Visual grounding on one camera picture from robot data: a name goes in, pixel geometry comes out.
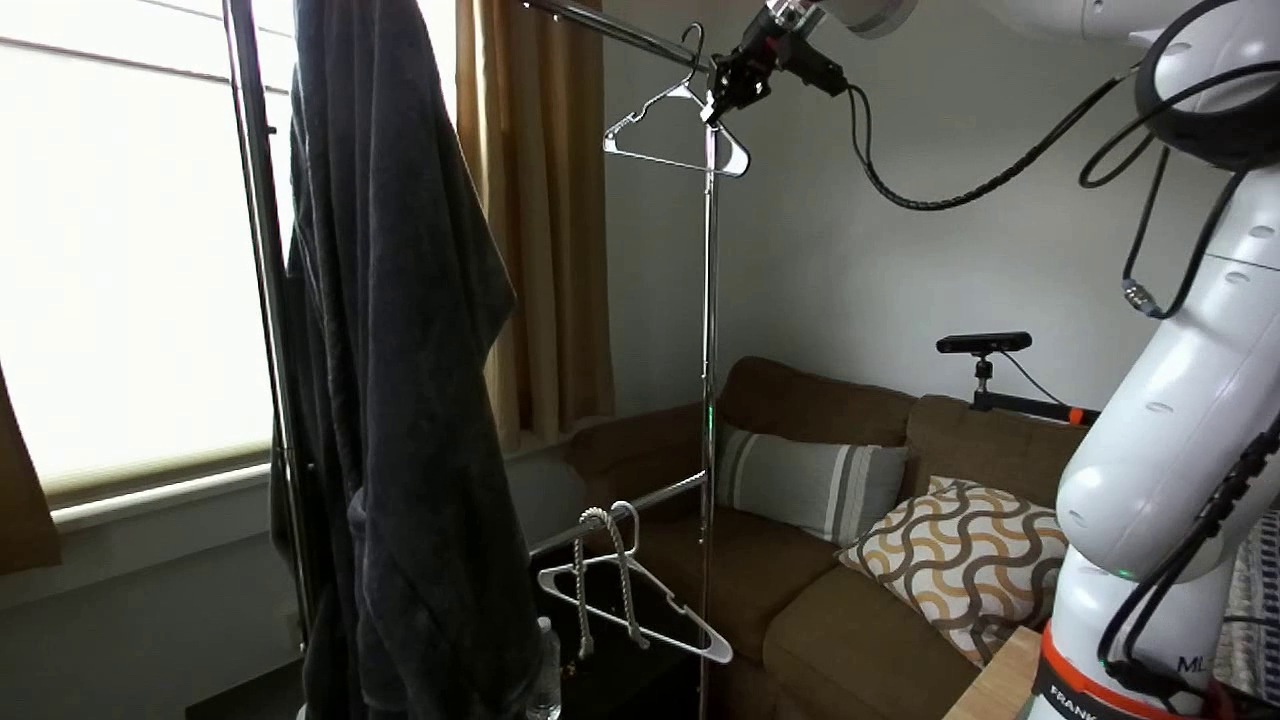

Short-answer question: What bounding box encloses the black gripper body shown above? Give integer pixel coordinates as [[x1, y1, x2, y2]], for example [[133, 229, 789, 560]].
[[708, 4, 847, 123]]

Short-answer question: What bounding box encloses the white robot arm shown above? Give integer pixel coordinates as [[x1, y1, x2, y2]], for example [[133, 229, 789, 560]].
[[711, 0, 1280, 720]]

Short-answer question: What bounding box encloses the white plastic hanger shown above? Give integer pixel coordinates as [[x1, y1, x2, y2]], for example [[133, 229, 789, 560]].
[[535, 499, 658, 659], [584, 531, 736, 663]]

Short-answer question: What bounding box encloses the tan curtain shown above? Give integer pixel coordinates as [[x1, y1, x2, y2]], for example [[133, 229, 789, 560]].
[[455, 0, 612, 448]]

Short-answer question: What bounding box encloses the striped grey pillow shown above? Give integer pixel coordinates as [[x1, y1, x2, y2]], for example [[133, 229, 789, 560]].
[[718, 429, 903, 543]]

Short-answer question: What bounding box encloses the metal clothes rack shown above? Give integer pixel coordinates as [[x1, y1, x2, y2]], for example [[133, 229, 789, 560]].
[[215, 0, 732, 720]]

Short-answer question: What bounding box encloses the brown sofa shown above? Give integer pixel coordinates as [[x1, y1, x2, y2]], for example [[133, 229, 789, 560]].
[[569, 357, 1079, 720]]

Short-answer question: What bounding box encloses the patterned wavy pillow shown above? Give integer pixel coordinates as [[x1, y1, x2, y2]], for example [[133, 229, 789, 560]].
[[840, 474, 1069, 663]]

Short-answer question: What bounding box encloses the dark hanging garment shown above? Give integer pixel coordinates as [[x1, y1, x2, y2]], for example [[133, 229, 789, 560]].
[[284, 0, 540, 720]]

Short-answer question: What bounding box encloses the white hanger on top rail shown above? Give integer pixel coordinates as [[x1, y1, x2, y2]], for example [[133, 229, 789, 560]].
[[602, 69, 754, 176]]

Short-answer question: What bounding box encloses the black camera on stand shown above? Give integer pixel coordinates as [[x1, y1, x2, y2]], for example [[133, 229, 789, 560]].
[[931, 329, 1097, 430]]

